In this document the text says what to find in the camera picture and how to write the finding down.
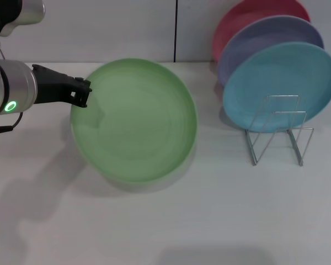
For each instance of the purple plastic plate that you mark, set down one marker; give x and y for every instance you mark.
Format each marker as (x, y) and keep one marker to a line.
(264, 36)

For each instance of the green plastic plate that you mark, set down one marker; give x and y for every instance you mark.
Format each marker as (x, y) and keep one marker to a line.
(143, 121)

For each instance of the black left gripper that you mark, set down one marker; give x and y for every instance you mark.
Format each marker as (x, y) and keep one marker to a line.
(52, 87)

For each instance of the teal blue plastic plate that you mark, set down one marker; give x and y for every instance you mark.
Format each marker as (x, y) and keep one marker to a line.
(287, 74)

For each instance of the red plastic plate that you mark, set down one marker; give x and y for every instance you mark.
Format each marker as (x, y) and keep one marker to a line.
(251, 13)

